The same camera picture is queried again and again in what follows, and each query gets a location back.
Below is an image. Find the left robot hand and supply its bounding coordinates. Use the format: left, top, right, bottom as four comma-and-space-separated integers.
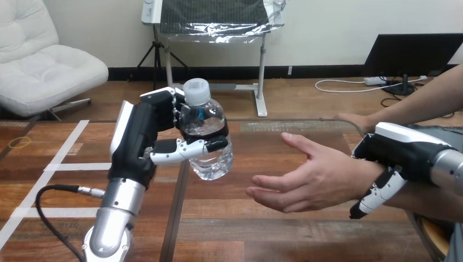
108, 86, 231, 190

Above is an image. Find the person's hand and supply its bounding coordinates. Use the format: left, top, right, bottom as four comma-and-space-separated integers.
245, 132, 387, 215
332, 112, 378, 137

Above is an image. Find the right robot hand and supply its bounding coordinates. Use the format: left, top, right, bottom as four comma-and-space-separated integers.
349, 122, 457, 220

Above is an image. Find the clear water bottle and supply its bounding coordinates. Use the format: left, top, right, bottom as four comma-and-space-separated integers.
179, 78, 234, 182

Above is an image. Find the person's forearm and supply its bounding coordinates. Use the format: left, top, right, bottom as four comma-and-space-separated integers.
381, 177, 463, 223
370, 64, 463, 126

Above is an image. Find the white power strip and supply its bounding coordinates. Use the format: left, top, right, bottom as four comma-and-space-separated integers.
363, 76, 388, 86

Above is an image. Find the dark screen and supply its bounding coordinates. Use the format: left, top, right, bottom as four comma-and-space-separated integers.
363, 33, 463, 97

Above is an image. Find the black tripod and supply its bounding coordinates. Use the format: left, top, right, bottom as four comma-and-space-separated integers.
136, 24, 189, 91

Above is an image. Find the white cushioned chair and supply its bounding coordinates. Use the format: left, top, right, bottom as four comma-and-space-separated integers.
0, 0, 110, 122

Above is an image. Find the foil sheet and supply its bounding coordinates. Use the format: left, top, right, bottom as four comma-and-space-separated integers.
158, 0, 287, 45

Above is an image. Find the white cable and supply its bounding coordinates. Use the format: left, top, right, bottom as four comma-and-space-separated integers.
314, 75, 428, 94

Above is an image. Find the black cable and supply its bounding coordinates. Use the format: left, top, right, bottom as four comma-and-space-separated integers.
35, 184, 106, 262

